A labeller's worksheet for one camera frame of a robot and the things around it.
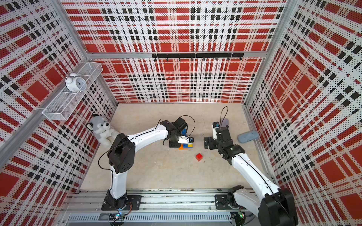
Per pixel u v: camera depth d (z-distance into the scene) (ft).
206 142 2.46
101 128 2.82
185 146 2.98
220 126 2.34
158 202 2.46
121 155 1.66
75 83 2.30
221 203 2.36
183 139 2.63
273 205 1.28
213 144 2.46
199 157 2.90
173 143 2.67
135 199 2.47
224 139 2.02
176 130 2.24
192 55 2.90
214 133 2.41
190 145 2.97
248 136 3.23
